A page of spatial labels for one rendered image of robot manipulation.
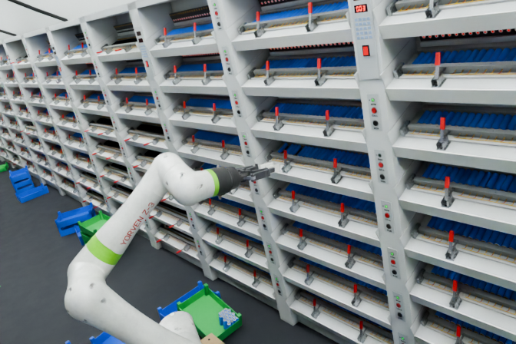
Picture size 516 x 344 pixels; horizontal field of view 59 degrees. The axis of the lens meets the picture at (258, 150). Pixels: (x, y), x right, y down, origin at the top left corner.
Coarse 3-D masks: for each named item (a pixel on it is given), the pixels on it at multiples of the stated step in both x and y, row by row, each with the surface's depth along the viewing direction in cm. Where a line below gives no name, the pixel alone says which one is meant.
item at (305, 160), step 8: (272, 152) 203; (296, 160) 191; (304, 160) 187; (312, 160) 184; (320, 160) 182; (336, 168) 175; (344, 168) 172; (352, 168) 169; (360, 168) 167; (368, 168) 165; (360, 176) 166
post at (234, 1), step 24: (240, 0) 185; (216, 24) 187; (240, 96) 193; (264, 96) 200; (240, 120) 199; (240, 144) 206; (264, 144) 203; (264, 192) 206; (264, 240) 221; (288, 288) 224; (288, 312) 229
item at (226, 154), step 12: (192, 132) 260; (204, 132) 252; (216, 132) 246; (180, 144) 255; (192, 144) 250; (204, 144) 243; (216, 144) 234; (228, 144) 227; (180, 156) 256; (192, 156) 245; (204, 156) 235; (216, 156) 229; (228, 156) 223; (240, 156) 218
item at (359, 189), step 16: (272, 144) 206; (256, 160) 201; (288, 160) 197; (272, 176) 199; (288, 176) 189; (304, 176) 183; (320, 176) 178; (352, 176) 169; (368, 176) 165; (336, 192) 172; (352, 192) 165; (368, 192) 159
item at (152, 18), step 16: (144, 16) 233; (160, 16) 239; (144, 32) 234; (160, 64) 242; (160, 96) 245; (176, 96) 250; (160, 112) 252; (176, 128) 253; (192, 160) 262; (208, 272) 283
